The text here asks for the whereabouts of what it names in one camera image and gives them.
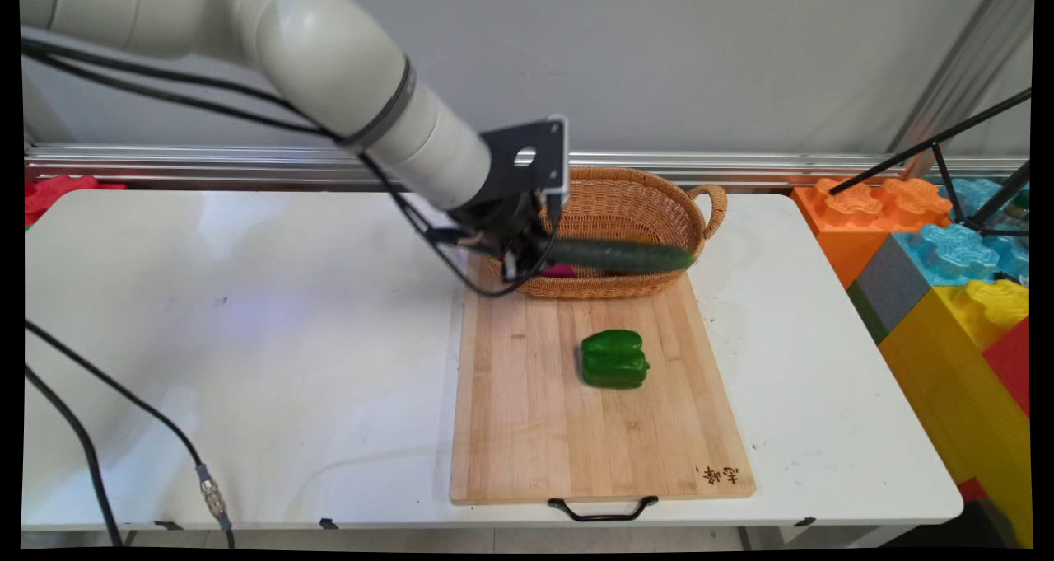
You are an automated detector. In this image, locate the wooden cutting board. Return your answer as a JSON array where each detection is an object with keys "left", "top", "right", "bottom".
[{"left": 450, "top": 258, "right": 758, "bottom": 506}]

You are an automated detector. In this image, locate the black cable with metal connector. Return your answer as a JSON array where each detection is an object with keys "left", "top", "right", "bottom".
[{"left": 24, "top": 320, "right": 237, "bottom": 550}]

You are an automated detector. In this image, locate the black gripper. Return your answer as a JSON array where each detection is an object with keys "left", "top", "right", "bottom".
[{"left": 447, "top": 192, "right": 566, "bottom": 284}]

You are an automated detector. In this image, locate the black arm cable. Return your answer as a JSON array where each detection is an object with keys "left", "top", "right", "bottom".
[{"left": 21, "top": 37, "right": 564, "bottom": 299}]

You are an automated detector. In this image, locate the yellow giant toy block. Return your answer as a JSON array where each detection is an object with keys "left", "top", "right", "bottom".
[{"left": 878, "top": 279, "right": 1034, "bottom": 549}]

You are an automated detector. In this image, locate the grey giant toy block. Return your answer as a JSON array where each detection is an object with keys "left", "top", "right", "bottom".
[{"left": 847, "top": 235, "right": 920, "bottom": 345}]

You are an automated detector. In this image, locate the plain black floor cable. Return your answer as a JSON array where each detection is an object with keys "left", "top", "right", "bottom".
[{"left": 24, "top": 364, "right": 126, "bottom": 549}]

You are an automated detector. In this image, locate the black tripod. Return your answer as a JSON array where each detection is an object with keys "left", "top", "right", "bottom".
[{"left": 829, "top": 89, "right": 1033, "bottom": 239}]

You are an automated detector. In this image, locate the dark green cucumber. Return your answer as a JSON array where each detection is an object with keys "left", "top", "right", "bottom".
[{"left": 543, "top": 239, "right": 697, "bottom": 274}]

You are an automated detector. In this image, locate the red giant toy block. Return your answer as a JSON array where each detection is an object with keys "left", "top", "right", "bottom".
[{"left": 981, "top": 317, "right": 1032, "bottom": 418}]

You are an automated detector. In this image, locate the aluminium wall rail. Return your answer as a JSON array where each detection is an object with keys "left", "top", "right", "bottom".
[{"left": 24, "top": 143, "right": 1030, "bottom": 193}]

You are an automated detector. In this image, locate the black cutting board handle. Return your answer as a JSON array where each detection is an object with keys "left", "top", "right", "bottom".
[{"left": 548, "top": 496, "right": 660, "bottom": 523}]

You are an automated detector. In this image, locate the red flower-top toy block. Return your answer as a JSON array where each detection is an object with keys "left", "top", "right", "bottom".
[{"left": 24, "top": 175, "right": 127, "bottom": 227}]

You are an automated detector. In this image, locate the woven wicker basket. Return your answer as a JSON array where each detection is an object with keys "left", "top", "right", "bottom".
[{"left": 483, "top": 166, "right": 730, "bottom": 301}]

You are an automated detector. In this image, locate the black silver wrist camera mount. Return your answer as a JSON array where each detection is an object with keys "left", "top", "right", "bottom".
[{"left": 479, "top": 115, "right": 571, "bottom": 209}]

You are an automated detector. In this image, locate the blue giant toy block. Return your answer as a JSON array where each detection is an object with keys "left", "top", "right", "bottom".
[{"left": 893, "top": 177, "right": 1032, "bottom": 288}]

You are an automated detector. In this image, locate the orange giant toy block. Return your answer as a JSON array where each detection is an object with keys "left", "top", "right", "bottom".
[{"left": 791, "top": 177, "right": 954, "bottom": 291}]

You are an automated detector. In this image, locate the green bell pepper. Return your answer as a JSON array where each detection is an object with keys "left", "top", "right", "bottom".
[{"left": 581, "top": 329, "right": 651, "bottom": 390}]

